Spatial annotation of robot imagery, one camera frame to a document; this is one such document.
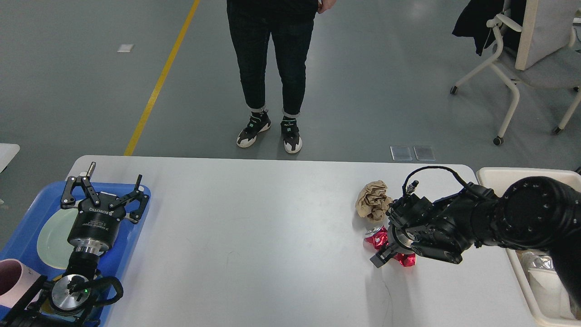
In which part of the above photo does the white office chair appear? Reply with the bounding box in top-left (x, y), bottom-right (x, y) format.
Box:
top-left (450, 0), bottom-right (580, 146)

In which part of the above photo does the person in black sneakers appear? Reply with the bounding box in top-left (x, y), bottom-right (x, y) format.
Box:
top-left (226, 0), bottom-right (337, 154)

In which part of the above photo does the aluminium foil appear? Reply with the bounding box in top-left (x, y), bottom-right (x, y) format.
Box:
top-left (520, 251), bottom-right (555, 272)

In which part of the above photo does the white paper cup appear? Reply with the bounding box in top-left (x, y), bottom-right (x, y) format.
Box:
top-left (528, 268), bottom-right (569, 318)

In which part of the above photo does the white side table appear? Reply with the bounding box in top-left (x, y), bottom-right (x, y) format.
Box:
top-left (0, 143), bottom-right (20, 173)

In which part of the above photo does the green plate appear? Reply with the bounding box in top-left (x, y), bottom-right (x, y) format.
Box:
top-left (36, 208), bottom-right (78, 270)

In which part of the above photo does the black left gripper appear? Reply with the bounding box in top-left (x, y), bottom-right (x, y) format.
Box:
top-left (60, 163), bottom-right (150, 253)

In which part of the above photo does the pink mug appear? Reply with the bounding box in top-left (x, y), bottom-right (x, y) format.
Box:
top-left (0, 258), bottom-right (40, 308)

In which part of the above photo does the crumpled brown paper ball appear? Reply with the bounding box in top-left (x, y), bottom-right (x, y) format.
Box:
top-left (355, 180), bottom-right (394, 222)

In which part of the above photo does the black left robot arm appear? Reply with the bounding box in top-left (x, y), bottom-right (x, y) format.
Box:
top-left (1, 162), bottom-right (151, 327)

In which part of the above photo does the beige plastic bin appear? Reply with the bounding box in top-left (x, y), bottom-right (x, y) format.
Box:
top-left (477, 167), bottom-right (581, 327)

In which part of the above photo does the blue plastic tray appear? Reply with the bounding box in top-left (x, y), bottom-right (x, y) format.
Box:
top-left (0, 181), bottom-right (147, 279)

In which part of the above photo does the crushed red can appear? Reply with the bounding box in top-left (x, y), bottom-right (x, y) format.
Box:
top-left (364, 225), bottom-right (416, 267)

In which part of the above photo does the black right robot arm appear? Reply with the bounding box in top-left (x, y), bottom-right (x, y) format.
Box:
top-left (370, 170), bottom-right (581, 304)

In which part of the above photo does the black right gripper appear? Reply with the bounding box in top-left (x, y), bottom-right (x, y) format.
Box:
top-left (370, 226), bottom-right (414, 268)

